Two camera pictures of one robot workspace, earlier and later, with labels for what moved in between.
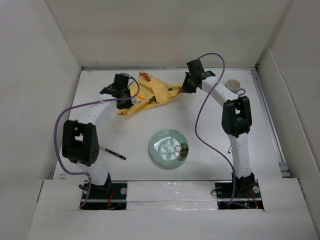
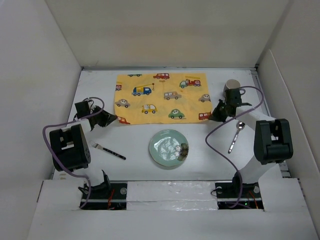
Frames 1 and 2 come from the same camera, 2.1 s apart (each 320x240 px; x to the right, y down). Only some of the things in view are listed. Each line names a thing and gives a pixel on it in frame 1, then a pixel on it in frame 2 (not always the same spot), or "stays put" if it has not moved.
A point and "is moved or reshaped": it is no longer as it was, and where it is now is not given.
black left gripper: [127, 105] to [107, 119]
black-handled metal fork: [112, 152] stays put
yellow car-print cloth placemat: [149, 90] is moved or reshaped
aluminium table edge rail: [134, 67] stays put
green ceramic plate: [169, 148] stays put
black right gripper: [186, 88] to [215, 115]
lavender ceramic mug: [234, 85] stays put
